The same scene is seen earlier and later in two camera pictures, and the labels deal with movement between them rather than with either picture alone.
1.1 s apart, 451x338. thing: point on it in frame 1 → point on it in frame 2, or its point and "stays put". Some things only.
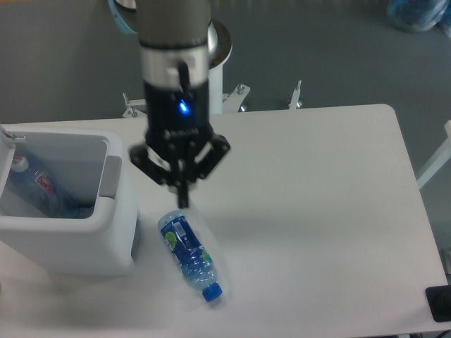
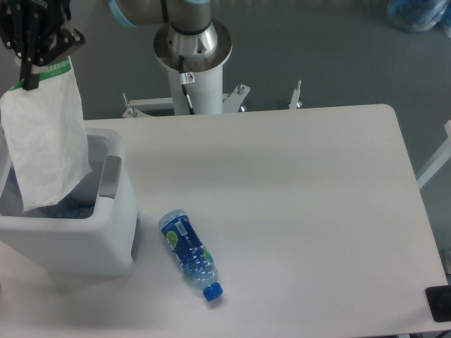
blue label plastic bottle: (196, 261) stays put
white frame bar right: (441, 158) stays put
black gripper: (180, 146) → (36, 30)
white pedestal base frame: (231, 101) stays put
